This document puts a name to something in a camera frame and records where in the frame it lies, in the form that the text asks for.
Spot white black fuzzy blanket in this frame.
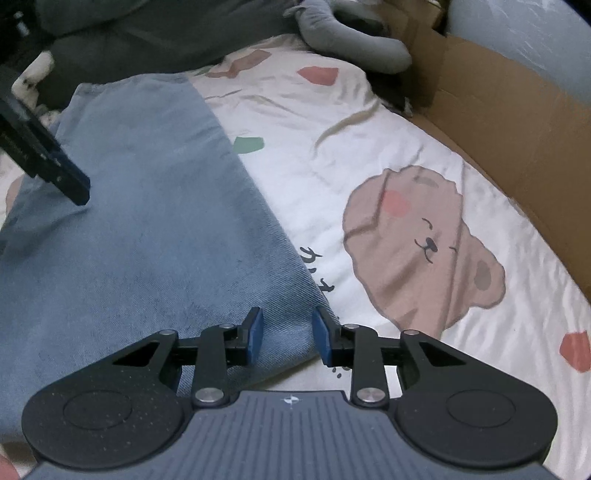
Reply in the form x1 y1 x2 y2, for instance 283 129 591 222
12 51 61 127

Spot brown cardboard sheet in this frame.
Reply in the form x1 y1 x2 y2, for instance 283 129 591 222
378 1 590 294

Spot blue denim drawstring pants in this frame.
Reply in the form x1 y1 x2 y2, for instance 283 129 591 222
1 75 325 443

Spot cream bear print bedsheet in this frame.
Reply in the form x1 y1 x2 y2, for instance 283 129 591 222
1 35 590 479

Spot grey curved neck pillow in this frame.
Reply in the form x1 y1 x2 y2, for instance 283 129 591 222
283 0 413 74

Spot dark green pillow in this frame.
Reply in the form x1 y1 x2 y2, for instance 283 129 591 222
35 0 297 110

